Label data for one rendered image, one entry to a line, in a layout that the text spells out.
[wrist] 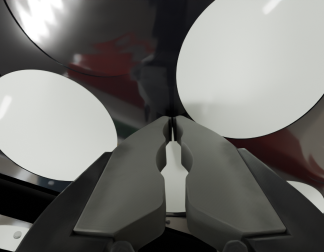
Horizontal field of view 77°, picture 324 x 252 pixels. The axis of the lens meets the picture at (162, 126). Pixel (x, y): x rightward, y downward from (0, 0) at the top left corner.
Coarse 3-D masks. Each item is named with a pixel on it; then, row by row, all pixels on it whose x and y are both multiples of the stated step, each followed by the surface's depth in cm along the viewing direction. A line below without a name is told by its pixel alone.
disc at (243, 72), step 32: (224, 0) 11; (256, 0) 11; (288, 0) 11; (320, 0) 11; (192, 32) 12; (224, 32) 12; (256, 32) 12; (288, 32) 12; (320, 32) 12; (192, 64) 13; (224, 64) 13; (256, 64) 13; (288, 64) 13; (320, 64) 13; (192, 96) 14; (224, 96) 14; (256, 96) 14; (288, 96) 14; (320, 96) 14; (224, 128) 15; (256, 128) 15
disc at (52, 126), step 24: (24, 72) 13; (48, 72) 13; (0, 96) 14; (24, 96) 14; (48, 96) 14; (72, 96) 14; (0, 120) 15; (24, 120) 15; (48, 120) 15; (72, 120) 15; (96, 120) 15; (0, 144) 16; (24, 144) 16; (48, 144) 16; (72, 144) 16; (96, 144) 16; (48, 168) 18; (72, 168) 18
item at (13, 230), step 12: (12, 180) 22; (48, 192) 23; (60, 192) 23; (0, 216) 18; (0, 228) 17; (12, 228) 18; (24, 228) 18; (168, 228) 26; (0, 240) 17; (12, 240) 17
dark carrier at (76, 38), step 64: (0, 0) 11; (64, 0) 11; (128, 0) 11; (192, 0) 11; (0, 64) 13; (64, 64) 13; (128, 64) 13; (128, 128) 15; (320, 128) 15; (320, 192) 18
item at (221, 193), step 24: (192, 144) 9; (216, 144) 9; (192, 168) 8; (216, 168) 8; (240, 168) 8; (192, 192) 7; (216, 192) 7; (240, 192) 7; (192, 216) 7; (216, 216) 6; (240, 216) 6; (264, 216) 6; (216, 240) 7; (240, 240) 6
